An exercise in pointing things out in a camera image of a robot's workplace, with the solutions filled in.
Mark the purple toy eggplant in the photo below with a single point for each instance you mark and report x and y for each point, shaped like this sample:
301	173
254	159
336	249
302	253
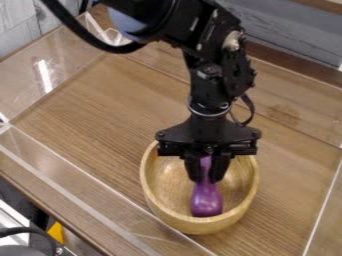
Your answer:
206	198

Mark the brown wooden bowl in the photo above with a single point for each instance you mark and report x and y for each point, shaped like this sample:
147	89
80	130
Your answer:
167	192

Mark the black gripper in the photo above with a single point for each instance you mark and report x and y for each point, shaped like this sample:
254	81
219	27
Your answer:
205	136

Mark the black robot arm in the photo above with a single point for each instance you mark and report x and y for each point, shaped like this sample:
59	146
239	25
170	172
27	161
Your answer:
207	33

